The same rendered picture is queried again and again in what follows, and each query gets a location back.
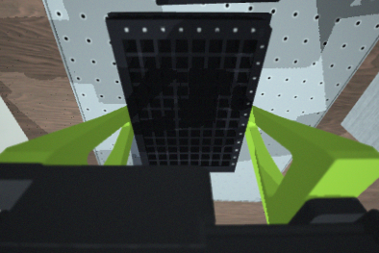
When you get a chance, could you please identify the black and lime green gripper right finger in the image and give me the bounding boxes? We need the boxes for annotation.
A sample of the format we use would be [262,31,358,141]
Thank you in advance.
[245,105,379,224]

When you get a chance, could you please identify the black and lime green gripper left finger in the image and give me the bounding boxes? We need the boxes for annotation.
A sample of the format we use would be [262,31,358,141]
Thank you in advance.
[0,106,134,165]

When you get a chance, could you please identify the black well plate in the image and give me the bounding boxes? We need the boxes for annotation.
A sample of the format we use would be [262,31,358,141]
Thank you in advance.
[105,12,272,172]

